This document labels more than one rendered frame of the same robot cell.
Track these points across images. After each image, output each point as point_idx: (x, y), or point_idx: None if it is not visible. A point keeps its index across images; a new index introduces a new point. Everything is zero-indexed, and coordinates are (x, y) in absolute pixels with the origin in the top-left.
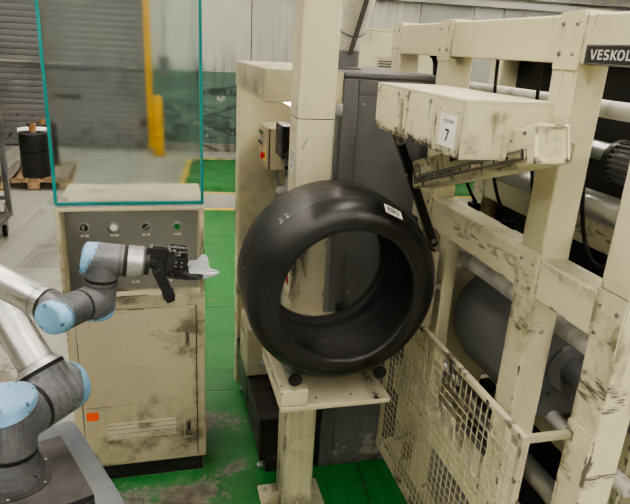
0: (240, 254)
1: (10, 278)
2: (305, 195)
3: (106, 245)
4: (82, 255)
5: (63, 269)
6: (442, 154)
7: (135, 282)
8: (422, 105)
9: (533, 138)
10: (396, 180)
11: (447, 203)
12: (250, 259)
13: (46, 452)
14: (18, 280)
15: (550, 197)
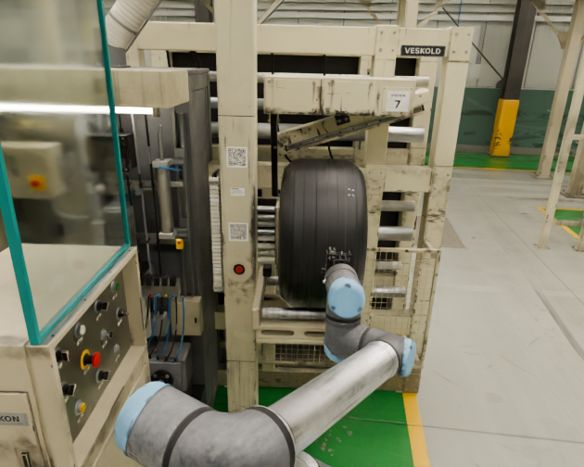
0: (305, 245)
1: (370, 360)
2: (331, 172)
3: (349, 275)
4: (361, 294)
5: (69, 432)
6: (323, 122)
7: (100, 386)
8: (357, 88)
9: (428, 97)
10: (204, 161)
11: (262, 164)
12: (348, 235)
13: None
14: (373, 356)
15: (387, 132)
